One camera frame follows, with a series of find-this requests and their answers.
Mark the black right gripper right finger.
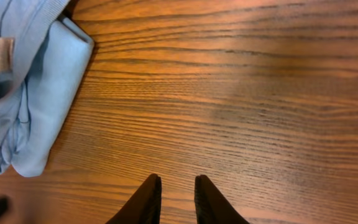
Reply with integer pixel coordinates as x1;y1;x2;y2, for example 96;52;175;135
195;175;249;224

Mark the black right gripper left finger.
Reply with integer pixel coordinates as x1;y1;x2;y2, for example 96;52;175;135
106;174;162;224

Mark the light blue printed t-shirt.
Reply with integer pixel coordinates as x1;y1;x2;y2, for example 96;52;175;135
0;0;94;177

